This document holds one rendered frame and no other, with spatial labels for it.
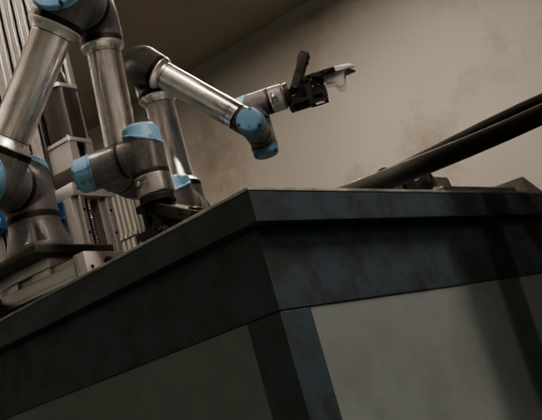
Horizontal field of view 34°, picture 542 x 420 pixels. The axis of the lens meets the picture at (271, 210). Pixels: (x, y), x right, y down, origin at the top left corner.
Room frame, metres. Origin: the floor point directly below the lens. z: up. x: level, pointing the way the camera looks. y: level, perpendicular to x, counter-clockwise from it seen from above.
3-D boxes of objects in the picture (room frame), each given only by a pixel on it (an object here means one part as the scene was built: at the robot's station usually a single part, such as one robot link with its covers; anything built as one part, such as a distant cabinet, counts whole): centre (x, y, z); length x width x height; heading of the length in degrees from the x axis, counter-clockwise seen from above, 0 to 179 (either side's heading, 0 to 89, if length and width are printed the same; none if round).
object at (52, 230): (1.89, 0.51, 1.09); 0.15 x 0.15 x 0.10
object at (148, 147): (1.69, 0.21, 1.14); 0.09 x 0.08 x 0.11; 77
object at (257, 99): (2.41, -0.03, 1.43); 0.11 x 0.08 x 0.09; 83
